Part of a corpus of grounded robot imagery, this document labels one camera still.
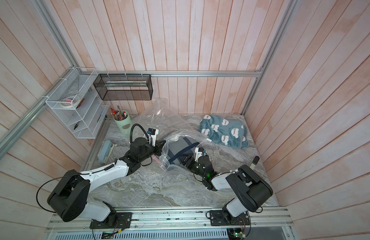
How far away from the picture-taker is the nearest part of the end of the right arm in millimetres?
689

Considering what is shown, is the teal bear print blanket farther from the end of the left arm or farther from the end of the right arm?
the end of the left arm

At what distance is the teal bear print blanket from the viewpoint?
102 cm
